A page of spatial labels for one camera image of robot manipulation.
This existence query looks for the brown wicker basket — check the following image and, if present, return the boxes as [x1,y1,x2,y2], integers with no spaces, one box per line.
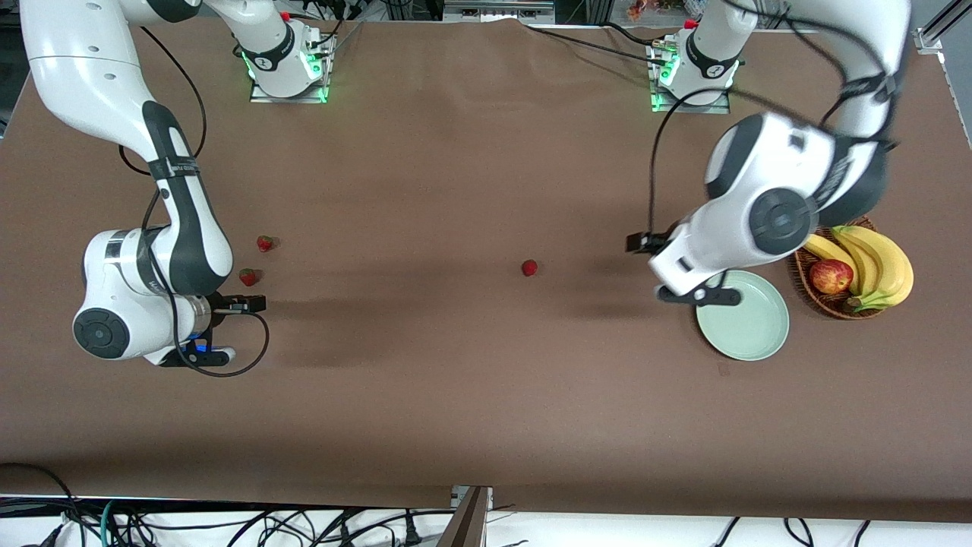
[793,217,889,321]

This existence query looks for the grey metal box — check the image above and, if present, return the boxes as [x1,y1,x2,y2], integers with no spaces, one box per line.
[443,0,557,24]

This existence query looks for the brown table cover sheet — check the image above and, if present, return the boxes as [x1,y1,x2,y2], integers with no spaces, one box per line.
[0,11,972,525]

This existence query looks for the yellow banana bunch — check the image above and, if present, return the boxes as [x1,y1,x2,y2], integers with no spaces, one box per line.
[801,224,915,312]

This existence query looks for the long black cable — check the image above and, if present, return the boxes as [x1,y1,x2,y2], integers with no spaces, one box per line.
[648,0,904,236]
[118,25,271,378]

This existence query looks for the pale green round plate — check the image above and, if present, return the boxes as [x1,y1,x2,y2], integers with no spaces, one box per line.
[696,270,791,362]

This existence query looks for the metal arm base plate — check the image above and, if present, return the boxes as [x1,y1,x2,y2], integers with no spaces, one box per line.
[648,42,732,115]
[249,34,330,104]

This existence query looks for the red apple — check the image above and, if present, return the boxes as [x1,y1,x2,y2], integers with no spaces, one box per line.
[808,259,854,296]

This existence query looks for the aluminium profile bar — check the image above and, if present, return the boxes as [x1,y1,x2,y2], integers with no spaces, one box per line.
[437,485,494,547]

